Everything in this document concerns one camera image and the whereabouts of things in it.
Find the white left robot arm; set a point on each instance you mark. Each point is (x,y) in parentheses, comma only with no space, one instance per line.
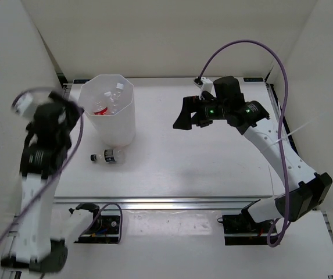
(36,249)

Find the red label red cap bottle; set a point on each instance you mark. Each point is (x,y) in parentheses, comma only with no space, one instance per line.
(100,107)

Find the clear bottle white cap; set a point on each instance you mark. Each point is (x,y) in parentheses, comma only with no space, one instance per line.
(118,90)

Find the blue label clear bottle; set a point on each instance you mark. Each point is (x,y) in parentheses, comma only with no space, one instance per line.
(109,103)

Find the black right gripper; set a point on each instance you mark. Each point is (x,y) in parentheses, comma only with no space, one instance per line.
(190,105)

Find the black label black cap bottle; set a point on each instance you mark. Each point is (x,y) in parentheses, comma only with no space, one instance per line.
(115,156)

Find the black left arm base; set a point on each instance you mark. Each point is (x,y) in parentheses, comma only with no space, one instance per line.
(106,230)

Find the aluminium frame rail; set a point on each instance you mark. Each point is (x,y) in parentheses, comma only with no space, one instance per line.
(165,203)

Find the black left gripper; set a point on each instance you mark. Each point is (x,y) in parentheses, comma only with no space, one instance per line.
(72,110)

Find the white octagonal plastic bin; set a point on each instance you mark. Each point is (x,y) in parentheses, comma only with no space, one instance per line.
(114,130)

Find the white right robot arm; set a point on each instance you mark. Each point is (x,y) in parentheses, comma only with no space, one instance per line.
(305,189)

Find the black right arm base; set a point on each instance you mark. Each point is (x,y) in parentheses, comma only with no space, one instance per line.
(239,232)

